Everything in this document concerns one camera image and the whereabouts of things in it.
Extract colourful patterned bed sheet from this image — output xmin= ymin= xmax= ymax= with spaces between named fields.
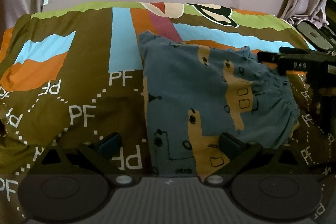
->
xmin=1 ymin=2 xmax=335 ymax=223

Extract blue car-print pants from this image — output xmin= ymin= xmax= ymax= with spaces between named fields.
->
xmin=138 ymin=32 xmax=299 ymax=177

